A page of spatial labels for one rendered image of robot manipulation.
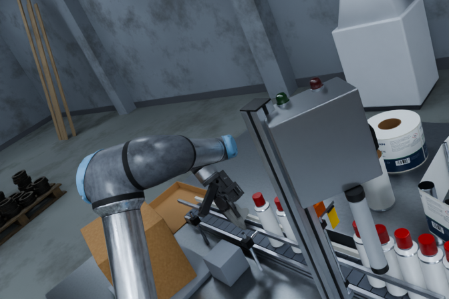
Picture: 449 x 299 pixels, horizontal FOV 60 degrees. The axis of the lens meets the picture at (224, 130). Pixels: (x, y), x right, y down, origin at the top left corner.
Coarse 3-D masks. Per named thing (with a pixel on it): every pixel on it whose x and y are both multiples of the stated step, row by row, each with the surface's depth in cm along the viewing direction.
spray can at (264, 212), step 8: (256, 200) 121; (264, 200) 122; (256, 208) 123; (264, 208) 122; (264, 216) 122; (272, 216) 123; (264, 224) 124; (272, 224) 124; (272, 232) 125; (280, 232) 126; (272, 240) 127
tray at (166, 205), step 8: (176, 184) 203; (184, 184) 197; (168, 192) 200; (176, 192) 200; (184, 192) 196; (192, 192) 193; (200, 192) 188; (160, 200) 197; (168, 200) 196; (176, 200) 193; (184, 200) 189; (192, 200) 186; (152, 208) 195; (160, 208) 192; (168, 208) 189; (176, 208) 186; (184, 208) 183; (168, 216) 182; (176, 216) 179; (168, 224) 176; (176, 224) 174
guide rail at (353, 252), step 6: (198, 198) 169; (252, 216) 142; (258, 222) 141; (282, 228) 130; (336, 246) 113; (342, 246) 112; (342, 252) 113; (348, 252) 111; (354, 252) 109; (360, 258) 108
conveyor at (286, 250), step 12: (228, 228) 148; (240, 228) 145; (264, 240) 134; (276, 252) 127; (288, 252) 124; (336, 252) 116; (360, 264) 109; (348, 276) 107; (360, 276) 105; (372, 288) 101; (384, 288) 99
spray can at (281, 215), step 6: (276, 198) 116; (276, 204) 116; (276, 210) 119; (282, 210) 116; (282, 216) 116; (282, 222) 117; (288, 222) 116; (288, 228) 117; (288, 234) 119; (294, 240) 119; (294, 252) 123; (300, 252) 121
